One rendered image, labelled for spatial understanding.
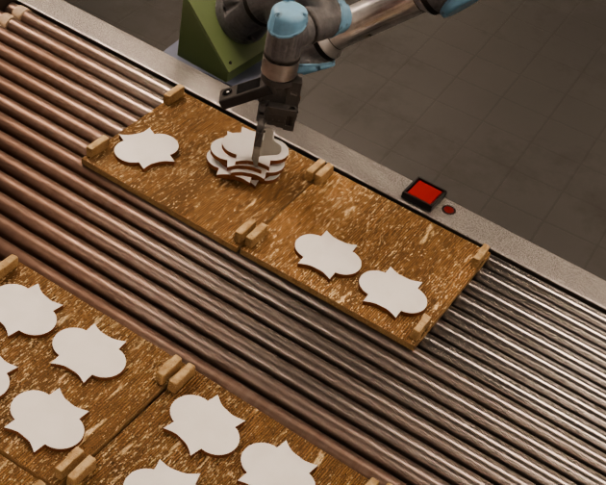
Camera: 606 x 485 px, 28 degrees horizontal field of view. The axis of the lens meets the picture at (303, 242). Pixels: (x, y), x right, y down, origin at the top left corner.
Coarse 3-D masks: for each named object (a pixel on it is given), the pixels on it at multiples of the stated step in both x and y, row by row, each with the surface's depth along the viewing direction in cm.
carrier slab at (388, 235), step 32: (320, 192) 261; (352, 192) 263; (288, 224) 252; (320, 224) 254; (352, 224) 255; (384, 224) 257; (416, 224) 259; (256, 256) 243; (288, 256) 245; (384, 256) 250; (416, 256) 251; (448, 256) 253; (320, 288) 240; (352, 288) 241; (448, 288) 245; (384, 320) 236; (416, 320) 237
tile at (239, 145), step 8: (232, 136) 262; (240, 136) 262; (248, 136) 263; (264, 136) 264; (224, 144) 259; (232, 144) 260; (240, 144) 260; (248, 144) 261; (280, 144) 262; (232, 152) 258; (240, 152) 258; (248, 152) 259; (288, 152) 261; (240, 160) 256; (248, 160) 257; (264, 160) 257; (272, 160) 258; (280, 160) 259
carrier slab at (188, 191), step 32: (128, 128) 267; (160, 128) 269; (192, 128) 271; (224, 128) 273; (96, 160) 258; (192, 160) 263; (288, 160) 268; (160, 192) 253; (192, 192) 255; (224, 192) 256; (256, 192) 258; (288, 192) 260; (192, 224) 248; (224, 224) 249; (256, 224) 251
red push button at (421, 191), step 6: (414, 186) 269; (420, 186) 270; (426, 186) 270; (414, 192) 268; (420, 192) 268; (426, 192) 268; (432, 192) 269; (438, 192) 269; (420, 198) 266; (426, 198) 267; (432, 198) 267
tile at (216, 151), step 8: (216, 144) 261; (216, 152) 259; (224, 152) 259; (216, 160) 258; (224, 160) 258; (232, 160) 258; (232, 168) 257; (240, 168) 258; (248, 168) 258; (256, 168) 257
